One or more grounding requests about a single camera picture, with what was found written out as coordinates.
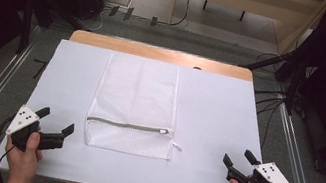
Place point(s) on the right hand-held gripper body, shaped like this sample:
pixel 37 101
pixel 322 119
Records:
pixel 273 177

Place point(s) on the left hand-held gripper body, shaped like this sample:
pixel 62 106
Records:
pixel 23 118

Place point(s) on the white mesh laundry bag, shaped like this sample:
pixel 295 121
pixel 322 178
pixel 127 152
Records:
pixel 135 100

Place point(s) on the person's left hand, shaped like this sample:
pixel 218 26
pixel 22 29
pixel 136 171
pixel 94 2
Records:
pixel 22 163

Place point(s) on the white table mat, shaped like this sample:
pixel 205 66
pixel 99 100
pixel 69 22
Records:
pixel 213 120

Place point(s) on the black metal stand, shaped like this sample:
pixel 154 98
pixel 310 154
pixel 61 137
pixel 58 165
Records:
pixel 26 23
pixel 293 80

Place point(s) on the wooden table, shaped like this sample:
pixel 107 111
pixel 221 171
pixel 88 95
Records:
pixel 157 52

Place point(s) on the black floor tape strip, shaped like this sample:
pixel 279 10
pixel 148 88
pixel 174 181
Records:
pixel 153 21
pixel 128 13
pixel 114 11

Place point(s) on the light wooden bench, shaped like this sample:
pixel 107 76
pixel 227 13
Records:
pixel 290 29

